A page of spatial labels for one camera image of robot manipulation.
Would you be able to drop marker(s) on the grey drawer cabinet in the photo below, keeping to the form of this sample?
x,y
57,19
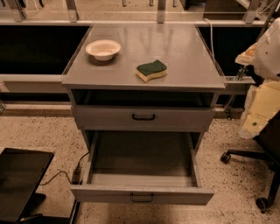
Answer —
x,y
192,80

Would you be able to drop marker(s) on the white bowl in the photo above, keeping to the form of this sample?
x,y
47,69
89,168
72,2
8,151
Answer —
x,y
103,50

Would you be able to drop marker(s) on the green and yellow sponge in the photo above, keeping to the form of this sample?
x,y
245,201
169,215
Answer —
x,y
151,71

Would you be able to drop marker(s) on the black office chair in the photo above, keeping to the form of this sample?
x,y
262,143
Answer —
x,y
269,140

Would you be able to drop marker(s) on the metal clamp rod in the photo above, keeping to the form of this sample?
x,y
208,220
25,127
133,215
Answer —
x,y
266,9

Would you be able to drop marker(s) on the closed grey upper drawer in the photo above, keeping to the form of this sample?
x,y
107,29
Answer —
x,y
142,118

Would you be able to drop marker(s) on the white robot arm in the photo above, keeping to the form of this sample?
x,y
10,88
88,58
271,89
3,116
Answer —
x,y
267,56

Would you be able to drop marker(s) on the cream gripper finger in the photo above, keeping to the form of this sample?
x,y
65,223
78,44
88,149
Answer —
x,y
261,105
247,58

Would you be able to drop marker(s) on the open grey lower drawer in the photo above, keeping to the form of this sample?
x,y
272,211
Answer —
x,y
142,167

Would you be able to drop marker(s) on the black power adapter with cable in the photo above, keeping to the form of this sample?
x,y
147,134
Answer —
x,y
76,175

